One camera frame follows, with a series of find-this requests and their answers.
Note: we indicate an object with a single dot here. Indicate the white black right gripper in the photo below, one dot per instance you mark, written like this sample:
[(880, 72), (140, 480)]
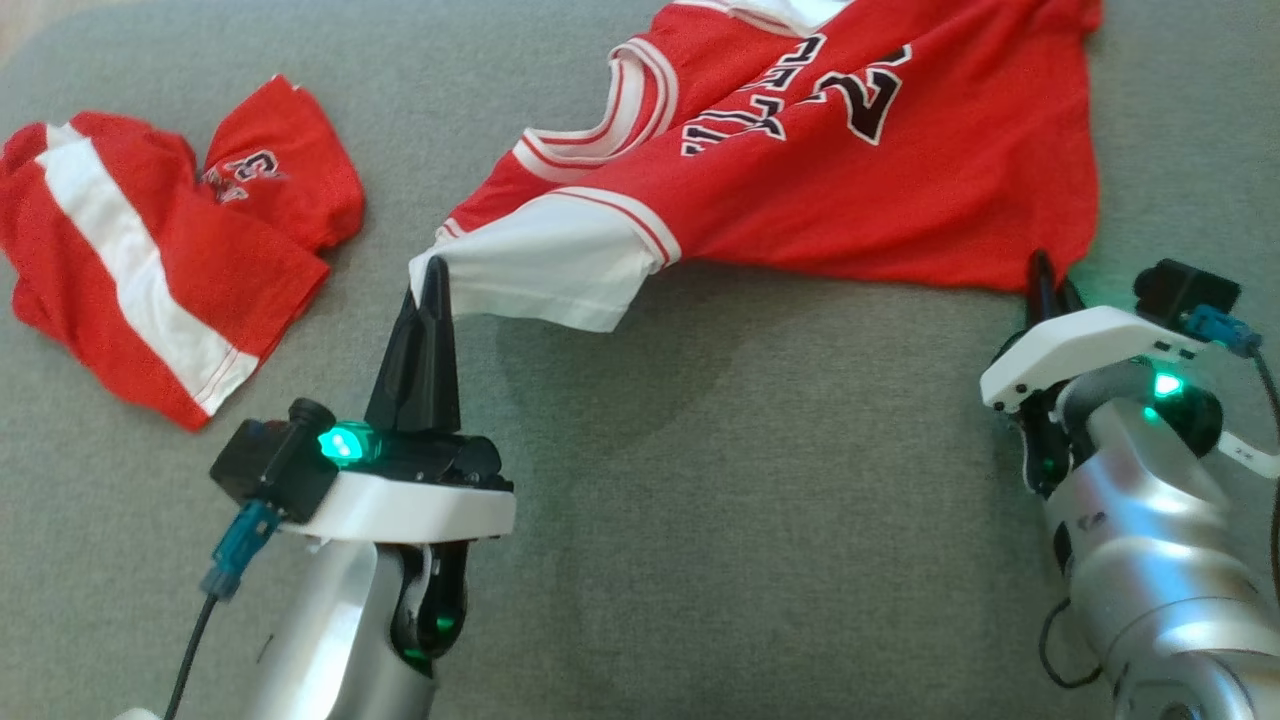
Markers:
[(1080, 345)]

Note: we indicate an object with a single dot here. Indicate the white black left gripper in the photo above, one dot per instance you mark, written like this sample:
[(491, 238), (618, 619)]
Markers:
[(420, 505)]

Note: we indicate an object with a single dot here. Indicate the red shorts with white stripe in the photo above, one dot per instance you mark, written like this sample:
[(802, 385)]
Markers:
[(250, 270)]

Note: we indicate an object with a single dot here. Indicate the red basketball jersey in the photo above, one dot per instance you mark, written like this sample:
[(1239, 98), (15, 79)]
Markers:
[(850, 200)]

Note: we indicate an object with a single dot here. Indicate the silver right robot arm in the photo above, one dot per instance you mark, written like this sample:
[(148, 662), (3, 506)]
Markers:
[(1150, 560)]

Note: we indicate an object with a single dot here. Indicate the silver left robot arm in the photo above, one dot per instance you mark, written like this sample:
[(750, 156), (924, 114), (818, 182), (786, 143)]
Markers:
[(320, 640)]

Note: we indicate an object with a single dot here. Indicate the grey sofa seat cushion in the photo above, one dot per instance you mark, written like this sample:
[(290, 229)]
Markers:
[(700, 500)]

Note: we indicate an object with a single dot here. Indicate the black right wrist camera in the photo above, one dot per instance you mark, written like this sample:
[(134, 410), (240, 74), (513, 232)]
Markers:
[(1185, 288)]

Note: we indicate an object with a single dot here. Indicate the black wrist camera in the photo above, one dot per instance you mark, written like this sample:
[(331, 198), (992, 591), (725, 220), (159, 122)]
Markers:
[(1185, 288), (270, 465)]

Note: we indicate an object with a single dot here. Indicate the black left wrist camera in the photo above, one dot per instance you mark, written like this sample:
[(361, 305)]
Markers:
[(270, 465)]

